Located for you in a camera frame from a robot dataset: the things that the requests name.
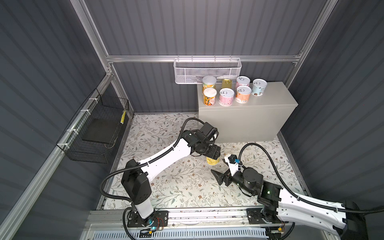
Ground yellow label ring-pull can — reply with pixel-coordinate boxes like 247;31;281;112
206;157;220;166

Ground pink ring-pull can front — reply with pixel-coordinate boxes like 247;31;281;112
219;88;235;107

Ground orange label plastic-lid can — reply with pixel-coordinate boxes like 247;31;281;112
203;88;217;107

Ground salmon label can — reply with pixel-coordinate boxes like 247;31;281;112
235;86;252;104

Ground gold rectangular tin can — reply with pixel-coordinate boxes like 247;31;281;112
222;79;232;89

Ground green yellow plastic-lid can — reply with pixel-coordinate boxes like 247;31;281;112
202;76;217;91

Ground pink label can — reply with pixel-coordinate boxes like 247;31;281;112
235;76;251;89

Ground teal label can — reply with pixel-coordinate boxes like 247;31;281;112
252;79;268;97

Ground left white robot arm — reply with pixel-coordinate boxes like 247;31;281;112
121;122;221;220

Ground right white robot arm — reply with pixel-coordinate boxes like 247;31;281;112
212;168;369;240

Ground beige metal cabinet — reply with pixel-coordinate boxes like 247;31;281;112
197;82;298;143

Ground yellow black pen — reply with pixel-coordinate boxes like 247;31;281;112
120;110;126;125

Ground black pad in basket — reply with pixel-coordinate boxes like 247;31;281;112
82;119;119;144

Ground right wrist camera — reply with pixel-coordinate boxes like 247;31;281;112
225;154;243;177

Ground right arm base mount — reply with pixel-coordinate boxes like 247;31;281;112
246;208;282;225

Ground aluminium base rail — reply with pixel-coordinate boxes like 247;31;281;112
84;206;268;231

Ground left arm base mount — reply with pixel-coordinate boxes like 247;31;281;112
127;210;169;228

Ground white wire basket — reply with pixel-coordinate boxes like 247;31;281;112
173;57;242;85

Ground black wire basket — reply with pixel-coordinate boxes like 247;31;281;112
57;91;129;164

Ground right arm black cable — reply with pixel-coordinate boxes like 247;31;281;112
238;142;384;214

